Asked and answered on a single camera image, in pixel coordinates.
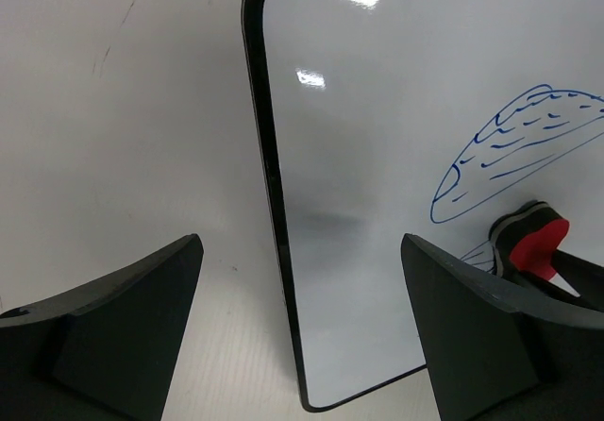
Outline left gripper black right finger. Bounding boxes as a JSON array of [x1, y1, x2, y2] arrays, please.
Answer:
[[401, 234, 603, 420]]

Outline red bone-shaped eraser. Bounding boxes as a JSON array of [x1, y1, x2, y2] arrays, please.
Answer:
[[488, 201, 570, 282]]

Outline white whiteboard black frame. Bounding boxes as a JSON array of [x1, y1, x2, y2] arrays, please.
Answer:
[[242, 0, 603, 413]]

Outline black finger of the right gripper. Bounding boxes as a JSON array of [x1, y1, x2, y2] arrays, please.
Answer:
[[495, 250, 603, 312]]

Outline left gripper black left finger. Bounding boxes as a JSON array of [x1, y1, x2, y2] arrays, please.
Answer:
[[1, 234, 204, 420]]

